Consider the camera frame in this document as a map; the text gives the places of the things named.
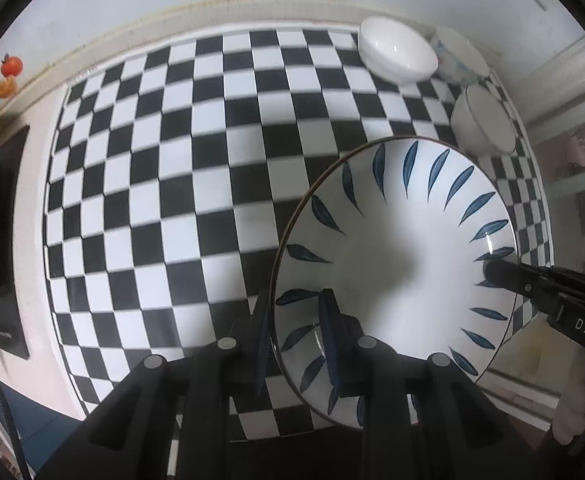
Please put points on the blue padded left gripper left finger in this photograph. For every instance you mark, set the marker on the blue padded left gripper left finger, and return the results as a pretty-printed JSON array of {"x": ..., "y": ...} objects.
[{"x": 245, "y": 370}]

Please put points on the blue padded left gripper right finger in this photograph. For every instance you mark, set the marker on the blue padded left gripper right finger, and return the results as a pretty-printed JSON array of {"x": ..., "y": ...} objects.
[{"x": 341, "y": 333}]

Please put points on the white plate with blue leaves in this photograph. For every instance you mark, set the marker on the white plate with blue leaves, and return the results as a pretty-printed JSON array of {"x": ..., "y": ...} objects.
[{"x": 399, "y": 230}]

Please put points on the white gloved right hand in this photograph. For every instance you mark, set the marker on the white gloved right hand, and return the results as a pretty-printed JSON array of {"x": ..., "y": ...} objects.
[{"x": 569, "y": 417}]

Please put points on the white bowl with dark rim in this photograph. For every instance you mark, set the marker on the white bowl with dark rim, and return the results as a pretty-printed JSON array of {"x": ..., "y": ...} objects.
[{"x": 481, "y": 125}]

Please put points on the white bowl with blue pattern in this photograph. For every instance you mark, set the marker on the white bowl with blue pattern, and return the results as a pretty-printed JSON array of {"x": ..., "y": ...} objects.
[{"x": 460, "y": 62}]

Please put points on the plain white bowl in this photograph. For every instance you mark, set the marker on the plain white bowl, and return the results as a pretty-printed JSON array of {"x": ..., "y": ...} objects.
[{"x": 395, "y": 52}]

